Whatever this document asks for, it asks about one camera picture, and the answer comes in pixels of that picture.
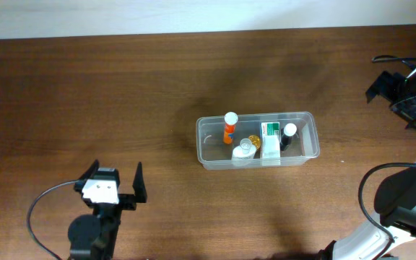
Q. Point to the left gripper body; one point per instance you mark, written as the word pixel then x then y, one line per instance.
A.
pixel 127 201

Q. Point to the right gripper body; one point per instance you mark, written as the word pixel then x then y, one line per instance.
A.
pixel 411 97

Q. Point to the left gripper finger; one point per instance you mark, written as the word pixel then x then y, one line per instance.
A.
pixel 140 192
pixel 90 171

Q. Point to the white bottle clear cap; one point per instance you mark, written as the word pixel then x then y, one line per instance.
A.
pixel 245 151

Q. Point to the orange tablet tube white cap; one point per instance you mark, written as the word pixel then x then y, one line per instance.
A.
pixel 231 120

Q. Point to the small jar gold lid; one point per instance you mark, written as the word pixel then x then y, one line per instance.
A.
pixel 255 140

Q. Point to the dark bottle white cap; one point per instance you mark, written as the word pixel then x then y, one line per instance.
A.
pixel 287 134

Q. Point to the white medicine box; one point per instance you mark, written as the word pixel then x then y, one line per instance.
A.
pixel 270 144

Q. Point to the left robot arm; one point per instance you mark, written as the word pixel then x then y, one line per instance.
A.
pixel 93 236

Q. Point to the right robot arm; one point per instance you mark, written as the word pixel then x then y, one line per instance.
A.
pixel 394 220

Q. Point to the clear plastic container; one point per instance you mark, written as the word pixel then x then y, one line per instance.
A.
pixel 214 154

